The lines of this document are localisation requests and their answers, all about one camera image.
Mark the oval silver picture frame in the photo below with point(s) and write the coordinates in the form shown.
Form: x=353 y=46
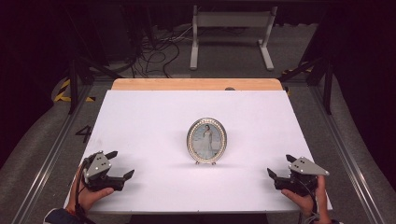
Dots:
x=207 y=143

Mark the person's left hand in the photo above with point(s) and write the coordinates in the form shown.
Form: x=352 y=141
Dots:
x=85 y=199

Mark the person's right hand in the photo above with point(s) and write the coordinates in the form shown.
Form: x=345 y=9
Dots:
x=308 y=205

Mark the dark round table grommet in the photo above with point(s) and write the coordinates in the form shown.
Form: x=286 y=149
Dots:
x=229 y=89

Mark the white metal stand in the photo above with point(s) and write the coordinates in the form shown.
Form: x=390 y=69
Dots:
x=233 y=19

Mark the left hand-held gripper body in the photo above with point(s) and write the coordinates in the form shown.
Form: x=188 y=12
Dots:
x=98 y=168

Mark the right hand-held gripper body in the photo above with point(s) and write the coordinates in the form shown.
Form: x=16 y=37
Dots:
x=302 y=169

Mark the yellow black hazard tape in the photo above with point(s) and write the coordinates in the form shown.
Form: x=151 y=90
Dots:
x=65 y=99

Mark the aluminium floor rail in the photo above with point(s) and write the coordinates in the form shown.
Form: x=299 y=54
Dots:
x=46 y=165
x=348 y=161

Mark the black metal stand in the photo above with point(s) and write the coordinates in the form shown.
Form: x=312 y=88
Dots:
x=73 y=87
x=327 y=90

